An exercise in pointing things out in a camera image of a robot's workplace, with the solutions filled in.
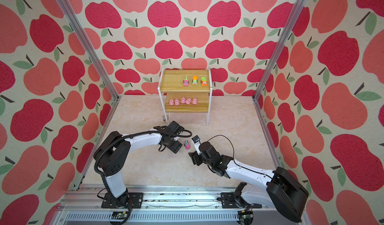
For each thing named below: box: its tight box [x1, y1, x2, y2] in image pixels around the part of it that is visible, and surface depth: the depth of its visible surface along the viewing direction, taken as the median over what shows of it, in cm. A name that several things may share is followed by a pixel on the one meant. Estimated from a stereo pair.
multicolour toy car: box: [200, 76, 208, 87], surface depth 82 cm
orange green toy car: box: [192, 75, 198, 86], surface depth 82 cm
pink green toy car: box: [183, 75, 190, 87], surface depth 82 cm
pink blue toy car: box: [183, 140, 191, 150], surface depth 94 cm
